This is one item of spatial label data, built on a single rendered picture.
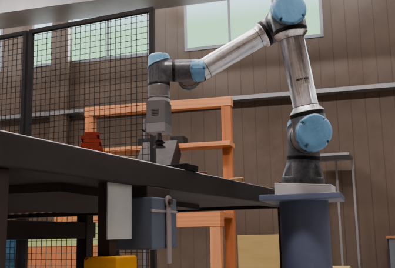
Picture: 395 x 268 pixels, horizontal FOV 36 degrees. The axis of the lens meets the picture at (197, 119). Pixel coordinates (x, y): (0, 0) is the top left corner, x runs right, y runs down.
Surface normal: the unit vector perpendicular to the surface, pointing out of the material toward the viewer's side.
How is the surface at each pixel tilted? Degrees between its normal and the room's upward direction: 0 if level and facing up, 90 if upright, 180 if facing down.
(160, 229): 90
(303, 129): 100
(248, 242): 90
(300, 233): 90
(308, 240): 90
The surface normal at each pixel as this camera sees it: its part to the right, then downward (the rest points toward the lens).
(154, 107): -0.23, -0.18
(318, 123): 0.04, -0.01
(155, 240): 0.92, -0.09
